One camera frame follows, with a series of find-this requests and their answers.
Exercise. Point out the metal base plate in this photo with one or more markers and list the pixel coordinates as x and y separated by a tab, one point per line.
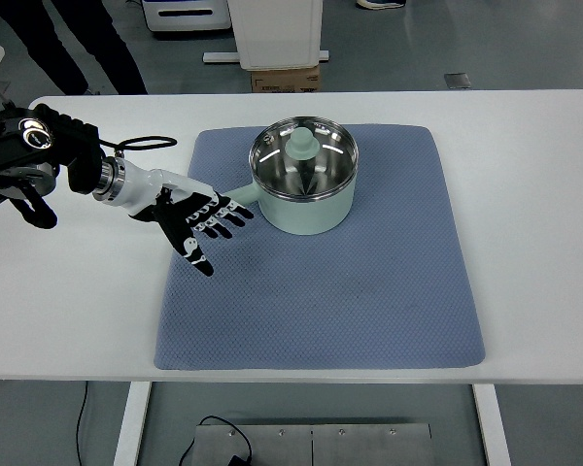
313	444

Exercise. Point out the white pedestal stand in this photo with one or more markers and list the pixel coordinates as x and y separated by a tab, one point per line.
274	35

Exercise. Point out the white table leg left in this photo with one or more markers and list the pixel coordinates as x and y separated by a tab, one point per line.
133	424

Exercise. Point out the green pot with handle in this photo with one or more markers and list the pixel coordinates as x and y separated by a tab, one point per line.
298	218

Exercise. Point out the white table leg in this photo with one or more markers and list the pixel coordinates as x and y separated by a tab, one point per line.
133	424
491	425

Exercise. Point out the blue textured mat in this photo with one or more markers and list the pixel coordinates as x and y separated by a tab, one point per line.
385	289

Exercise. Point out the metal floor socket plate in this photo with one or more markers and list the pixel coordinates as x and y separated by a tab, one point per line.
457	81

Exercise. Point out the white machine in background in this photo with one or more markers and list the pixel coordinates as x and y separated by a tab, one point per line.
186	16

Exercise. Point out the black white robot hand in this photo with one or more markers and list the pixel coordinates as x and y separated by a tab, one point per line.
178	204

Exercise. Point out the glass lid with green knob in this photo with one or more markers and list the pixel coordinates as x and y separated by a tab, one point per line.
304	158

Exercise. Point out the white table leg right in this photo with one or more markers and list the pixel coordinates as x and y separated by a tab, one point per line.
491	425

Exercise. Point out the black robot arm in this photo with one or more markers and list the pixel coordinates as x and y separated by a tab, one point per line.
36	144

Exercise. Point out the cardboard box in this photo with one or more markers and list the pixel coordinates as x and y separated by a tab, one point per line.
286	81

